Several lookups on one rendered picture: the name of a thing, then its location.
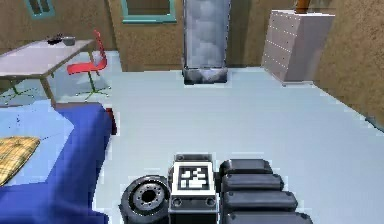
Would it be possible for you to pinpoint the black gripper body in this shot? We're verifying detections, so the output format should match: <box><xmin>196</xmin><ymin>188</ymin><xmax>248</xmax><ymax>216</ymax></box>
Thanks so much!
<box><xmin>119</xmin><ymin>175</ymin><xmax>172</xmax><ymax>224</ymax></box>

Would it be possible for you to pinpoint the blue bed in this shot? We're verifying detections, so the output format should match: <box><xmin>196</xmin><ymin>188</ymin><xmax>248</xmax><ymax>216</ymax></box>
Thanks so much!
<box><xmin>0</xmin><ymin>99</ymin><xmax>118</xmax><ymax>224</ymax></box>

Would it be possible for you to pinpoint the brown clay vase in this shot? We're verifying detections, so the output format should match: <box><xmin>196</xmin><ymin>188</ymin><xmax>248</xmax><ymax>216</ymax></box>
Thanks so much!
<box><xmin>294</xmin><ymin>0</ymin><xmax>312</xmax><ymax>14</ymax></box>

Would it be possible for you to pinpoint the yellow plaid pillow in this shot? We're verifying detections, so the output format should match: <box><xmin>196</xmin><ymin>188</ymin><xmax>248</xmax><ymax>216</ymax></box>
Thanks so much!
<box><xmin>0</xmin><ymin>135</ymin><xmax>42</xmax><ymax>187</ymax></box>

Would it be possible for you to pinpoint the red chair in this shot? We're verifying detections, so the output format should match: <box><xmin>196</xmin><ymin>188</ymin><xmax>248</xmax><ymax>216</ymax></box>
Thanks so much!
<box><xmin>66</xmin><ymin>29</ymin><xmax>113</xmax><ymax>101</ymax></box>

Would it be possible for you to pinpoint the grey tall column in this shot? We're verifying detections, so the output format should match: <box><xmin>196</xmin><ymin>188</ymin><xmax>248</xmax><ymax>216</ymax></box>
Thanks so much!
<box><xmin>181</xmin><ymin>0</ymin><xmax>232</xmax><ymax>85</ymax></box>

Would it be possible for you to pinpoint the grey table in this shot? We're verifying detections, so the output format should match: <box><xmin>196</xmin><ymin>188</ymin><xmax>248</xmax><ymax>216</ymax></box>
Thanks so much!
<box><xmin>0</xmin><ymin>39</ymin><xmax>96</xmax><ymax>108</ymax></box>

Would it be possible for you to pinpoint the dark small dish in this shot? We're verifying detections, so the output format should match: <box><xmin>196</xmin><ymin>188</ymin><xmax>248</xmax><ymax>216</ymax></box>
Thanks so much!
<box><xmin>46</xmin><ymin>33</ymin><xmax>64</xmax><ymax>46</ymax></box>

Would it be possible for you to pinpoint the grey chest of drawers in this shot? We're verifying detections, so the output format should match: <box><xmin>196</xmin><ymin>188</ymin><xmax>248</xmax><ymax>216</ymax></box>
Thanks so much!
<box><xmin>261</xmin><ymin>9</ymin><xmax>336</xmax><ymax>87</ymax></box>

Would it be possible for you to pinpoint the small teal framed window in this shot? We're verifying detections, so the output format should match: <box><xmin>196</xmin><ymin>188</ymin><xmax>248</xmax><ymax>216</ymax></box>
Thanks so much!
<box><xmin>23</xmin><ymin>0</ymin><xmax>56</xmax><ymax>19</ymax></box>

